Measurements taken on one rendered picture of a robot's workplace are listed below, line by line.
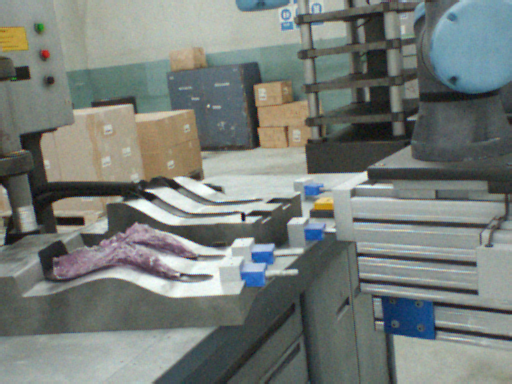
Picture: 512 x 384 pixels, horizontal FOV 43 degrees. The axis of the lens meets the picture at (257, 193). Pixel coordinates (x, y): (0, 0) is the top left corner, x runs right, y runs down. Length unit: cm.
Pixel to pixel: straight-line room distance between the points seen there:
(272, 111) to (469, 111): 738
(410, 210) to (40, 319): 64
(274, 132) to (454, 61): 753
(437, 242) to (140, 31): 903
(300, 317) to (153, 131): 461
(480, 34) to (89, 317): 75
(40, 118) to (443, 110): 139
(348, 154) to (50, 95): 369
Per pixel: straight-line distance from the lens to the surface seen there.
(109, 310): 112
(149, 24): 977
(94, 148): 523
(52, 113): 212
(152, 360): 100
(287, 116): 821
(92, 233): 157
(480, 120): 98
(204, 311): 106
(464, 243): 101
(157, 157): 604
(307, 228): 140
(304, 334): 157
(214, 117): 861
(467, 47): 82
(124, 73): 1016
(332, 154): 553
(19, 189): 184
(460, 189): 98
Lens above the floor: 122
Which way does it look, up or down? 12 degrees down
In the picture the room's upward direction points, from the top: 7 degrees counter-clockwise
